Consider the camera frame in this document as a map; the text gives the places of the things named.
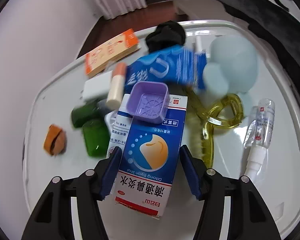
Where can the orange cream flat box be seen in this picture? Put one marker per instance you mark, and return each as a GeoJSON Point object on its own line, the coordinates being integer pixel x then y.
{"type": "Point", "coordinates": [112, 50]}

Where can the purple square plastic cap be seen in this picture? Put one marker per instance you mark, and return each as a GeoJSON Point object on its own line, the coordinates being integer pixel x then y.
{"type": "Point", "coordinates": [148, 101]}

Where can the blue white nasal spray box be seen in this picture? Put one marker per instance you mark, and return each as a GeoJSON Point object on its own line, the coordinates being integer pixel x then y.
{"type": "Point", "coordinates": [149, 159]}

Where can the white blue ointment tube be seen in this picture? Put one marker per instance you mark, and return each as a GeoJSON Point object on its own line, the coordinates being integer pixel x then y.
{"type": "Point", "coordinates": [118, 127]}

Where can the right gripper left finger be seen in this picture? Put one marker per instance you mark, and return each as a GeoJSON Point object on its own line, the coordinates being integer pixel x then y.
{"type": "Point", "coordinates": [52, 218]}

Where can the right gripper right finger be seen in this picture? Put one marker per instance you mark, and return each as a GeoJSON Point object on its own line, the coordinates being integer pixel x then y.
{"type": "Point", "coordinates": [250, 217]}

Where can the clear spray bottle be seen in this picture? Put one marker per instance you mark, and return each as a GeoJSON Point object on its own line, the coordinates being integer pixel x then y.
{"type": "Point", "coordinates": [262, 134]}

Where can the cream orange lip balm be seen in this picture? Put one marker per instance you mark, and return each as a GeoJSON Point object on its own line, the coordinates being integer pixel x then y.
{"type": "Point", "coordinates": [117, 84]}

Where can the yellow transparent hair claw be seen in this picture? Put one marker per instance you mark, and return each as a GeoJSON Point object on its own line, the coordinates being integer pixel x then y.
{"type": "Point", "coordinates": [225, 113]}

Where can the brown orange small wrapper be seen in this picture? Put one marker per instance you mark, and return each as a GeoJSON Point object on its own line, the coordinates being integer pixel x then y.
{"type": "Point", "coordinates": [55, 141]}

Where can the pale blue mouse-shaped plastic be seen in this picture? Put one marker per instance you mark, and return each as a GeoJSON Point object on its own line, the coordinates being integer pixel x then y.
{"type": "Point", "coordinates": [232, 67]}

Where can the black cloth bundle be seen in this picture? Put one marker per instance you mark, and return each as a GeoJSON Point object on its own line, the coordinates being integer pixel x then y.
{"type": "Point", "coordinates": [166, 35]}

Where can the grey table top lid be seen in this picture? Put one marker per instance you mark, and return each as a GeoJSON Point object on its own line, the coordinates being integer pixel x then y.
{"type": "Point", "coordinates": [278, 182]}

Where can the green glass bottle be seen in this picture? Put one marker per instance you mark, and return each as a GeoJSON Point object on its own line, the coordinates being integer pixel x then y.
{"type": "Point", "coordinates": [96, 137]}
{"type": "Point", "coordinates": [91, 110]}

